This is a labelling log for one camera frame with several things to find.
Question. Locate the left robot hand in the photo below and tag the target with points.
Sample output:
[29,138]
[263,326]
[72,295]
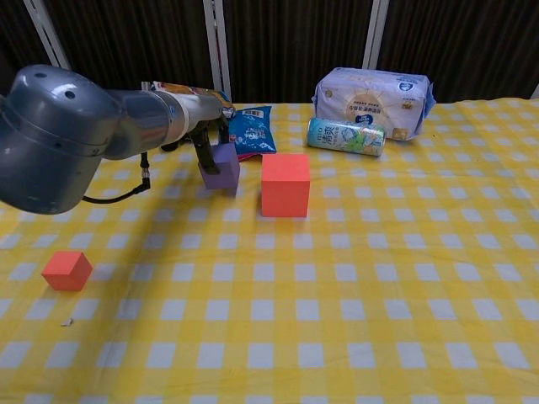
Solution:
[206,153]

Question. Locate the purple cube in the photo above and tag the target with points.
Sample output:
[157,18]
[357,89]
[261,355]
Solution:
[225,172]

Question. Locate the small orange foam cube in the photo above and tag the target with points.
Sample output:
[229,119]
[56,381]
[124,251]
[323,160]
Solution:
[65,273]

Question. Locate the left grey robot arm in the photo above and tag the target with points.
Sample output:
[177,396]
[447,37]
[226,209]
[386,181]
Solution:
[63,134]

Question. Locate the blue snack bag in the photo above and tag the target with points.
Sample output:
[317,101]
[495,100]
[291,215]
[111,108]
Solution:
[252,132]

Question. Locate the orange blue snack box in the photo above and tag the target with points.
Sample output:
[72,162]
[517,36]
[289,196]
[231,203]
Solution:
[185,89]

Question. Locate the large orange foam cube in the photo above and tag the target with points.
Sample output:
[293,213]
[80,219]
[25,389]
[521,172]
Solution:
[285,187]

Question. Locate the green drink can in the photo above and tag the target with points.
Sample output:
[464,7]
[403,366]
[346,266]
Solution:
[345,138]

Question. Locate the white tissue pack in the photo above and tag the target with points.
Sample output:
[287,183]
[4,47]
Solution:
[370,101]

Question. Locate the yellow checkered tablecloth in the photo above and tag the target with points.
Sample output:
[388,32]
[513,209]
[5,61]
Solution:
[337,294]

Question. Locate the small white paper scrap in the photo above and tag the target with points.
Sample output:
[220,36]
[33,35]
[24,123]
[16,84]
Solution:
[67,322]

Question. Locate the white frame post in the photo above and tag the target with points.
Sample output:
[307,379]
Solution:
[217,50]
[375,33]
[46,33]

